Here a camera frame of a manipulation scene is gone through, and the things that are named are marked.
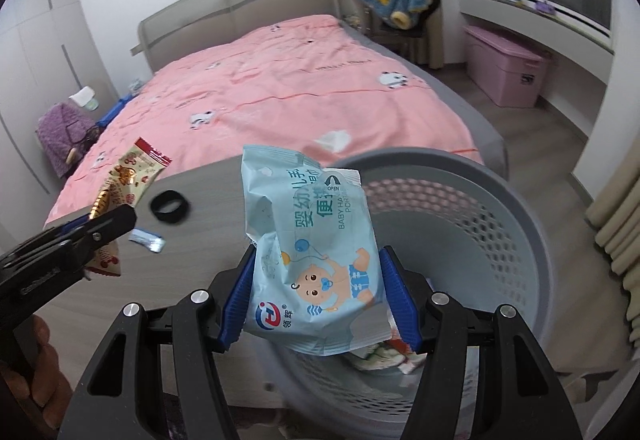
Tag red snack wrapper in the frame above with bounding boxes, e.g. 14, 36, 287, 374
86, 138, 171, 276

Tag red white paper cup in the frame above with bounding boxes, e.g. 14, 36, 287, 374
386, 339, 427, 375

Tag light blue wet wipes pack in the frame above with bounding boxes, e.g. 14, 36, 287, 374
241, 145, 392, 356

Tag grey perforated trash basket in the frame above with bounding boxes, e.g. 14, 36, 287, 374
264, 148, 554, 439

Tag person's left hand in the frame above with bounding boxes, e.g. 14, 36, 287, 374
1, 314, 73, 439

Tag small blue white sachet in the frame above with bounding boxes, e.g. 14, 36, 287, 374
128, 228, 166, 254

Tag purple fuzzy garment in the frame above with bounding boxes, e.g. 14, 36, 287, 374
36, 103, 102, 179

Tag black round lid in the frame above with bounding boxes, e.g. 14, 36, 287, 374
149, 190, 191, 224

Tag white folded cloth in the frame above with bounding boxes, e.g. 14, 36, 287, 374
70, 86, 100, 112

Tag crumpled tissue in basket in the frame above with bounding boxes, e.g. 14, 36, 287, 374
346, 342, 405, 372

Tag white wardrobe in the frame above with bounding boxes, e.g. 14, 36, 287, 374
1, 0, 117, 247

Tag beige curtain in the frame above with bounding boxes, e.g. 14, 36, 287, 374
586, 138, 640, 349

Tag pink cartoon duvet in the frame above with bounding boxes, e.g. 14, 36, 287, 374
48, 14, 480, 220

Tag pink plastic storage box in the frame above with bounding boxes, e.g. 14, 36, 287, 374
464, 25, 550, 108

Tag grey upholstered bed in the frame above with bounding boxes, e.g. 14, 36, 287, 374
130, 0, 509, 179

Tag dark chair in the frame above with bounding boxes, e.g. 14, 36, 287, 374
352, 0, 440, 65

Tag small purple windowsill item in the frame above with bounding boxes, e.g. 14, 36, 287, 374
534, 0, 556, 18

